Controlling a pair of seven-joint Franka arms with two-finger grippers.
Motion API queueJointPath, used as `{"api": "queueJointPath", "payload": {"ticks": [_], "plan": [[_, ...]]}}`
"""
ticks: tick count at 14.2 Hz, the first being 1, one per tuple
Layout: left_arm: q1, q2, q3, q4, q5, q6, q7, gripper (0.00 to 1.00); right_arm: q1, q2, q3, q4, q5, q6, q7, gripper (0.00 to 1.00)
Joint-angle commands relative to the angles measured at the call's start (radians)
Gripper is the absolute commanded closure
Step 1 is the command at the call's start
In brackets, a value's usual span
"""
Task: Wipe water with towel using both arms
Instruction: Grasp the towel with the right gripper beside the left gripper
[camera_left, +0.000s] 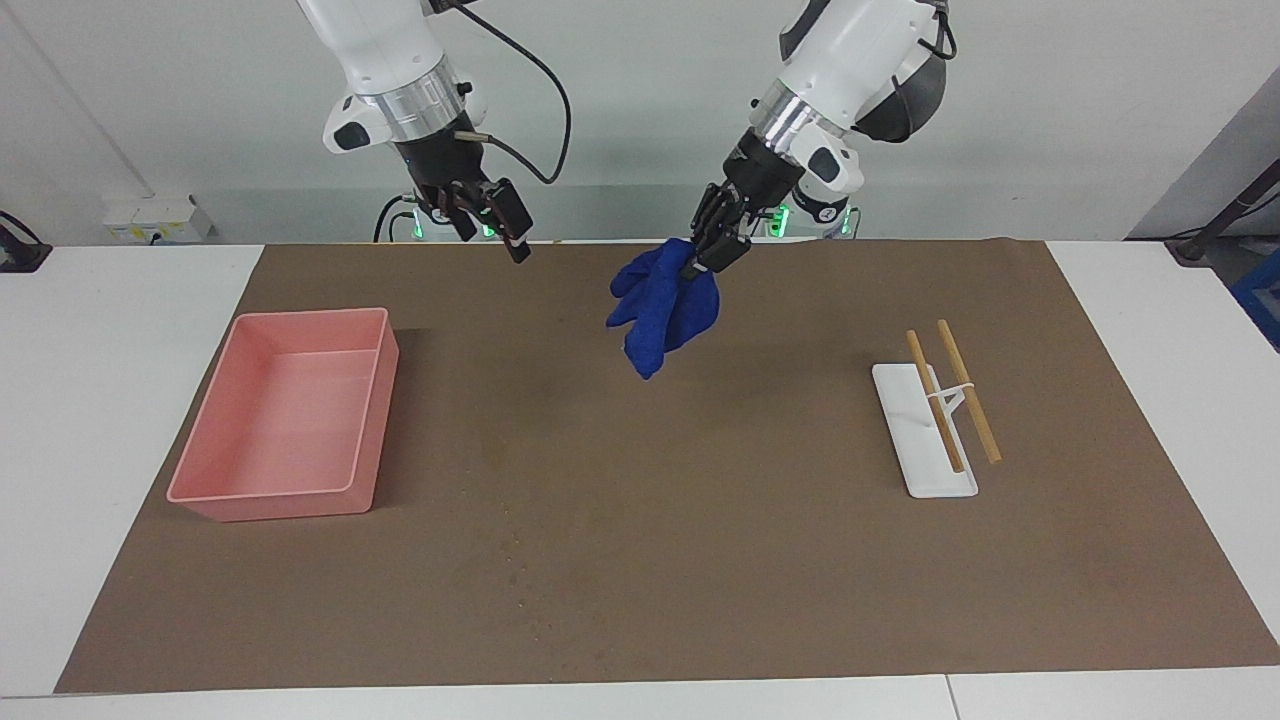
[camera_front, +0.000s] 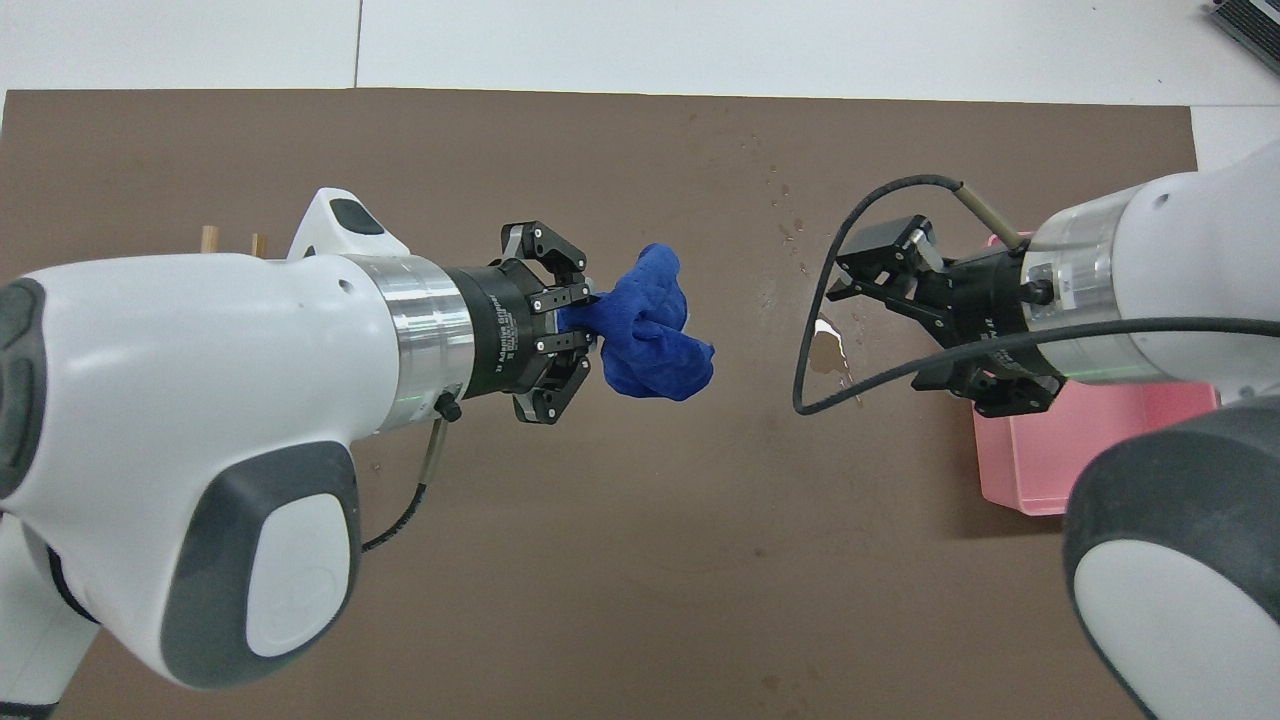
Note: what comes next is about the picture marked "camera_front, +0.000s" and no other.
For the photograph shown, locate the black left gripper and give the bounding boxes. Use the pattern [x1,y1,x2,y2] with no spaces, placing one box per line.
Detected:
[445,220,602,426]

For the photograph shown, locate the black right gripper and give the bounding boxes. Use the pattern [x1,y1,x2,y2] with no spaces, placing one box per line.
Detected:
[827,214,1065,419]

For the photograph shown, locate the blue towel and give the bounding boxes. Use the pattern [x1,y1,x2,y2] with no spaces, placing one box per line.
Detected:
[556,243,717,402]

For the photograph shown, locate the water puddle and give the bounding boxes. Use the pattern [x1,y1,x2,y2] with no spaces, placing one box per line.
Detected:
[807,312,864,408]

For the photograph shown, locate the pink plastic bin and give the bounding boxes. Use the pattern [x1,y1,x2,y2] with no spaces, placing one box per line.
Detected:
[973,234,1223,518]

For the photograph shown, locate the brown table mat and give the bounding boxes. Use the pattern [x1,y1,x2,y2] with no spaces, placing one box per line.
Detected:
[0,88,1201,720]

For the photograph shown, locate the grey ribbed device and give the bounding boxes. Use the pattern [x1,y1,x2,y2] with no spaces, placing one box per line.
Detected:
[1205,0,1280,59]

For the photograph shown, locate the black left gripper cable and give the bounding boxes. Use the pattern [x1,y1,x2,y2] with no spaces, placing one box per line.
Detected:
[361,393,463,554]

